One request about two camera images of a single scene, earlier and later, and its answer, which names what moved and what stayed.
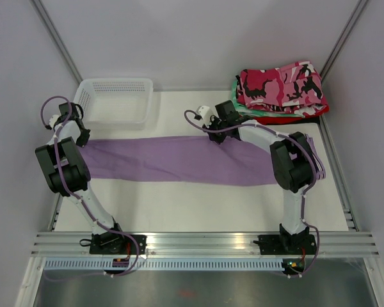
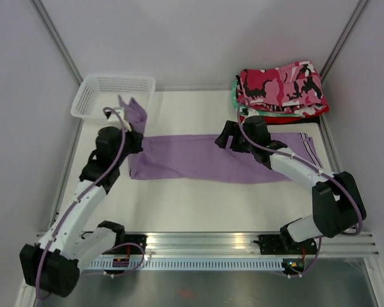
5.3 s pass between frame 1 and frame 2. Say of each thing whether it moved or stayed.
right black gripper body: moved
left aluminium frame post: stayed
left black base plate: stayed
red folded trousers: stayed
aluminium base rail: stayed
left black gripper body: moved
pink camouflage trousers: stayed
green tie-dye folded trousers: stayed
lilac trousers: moved
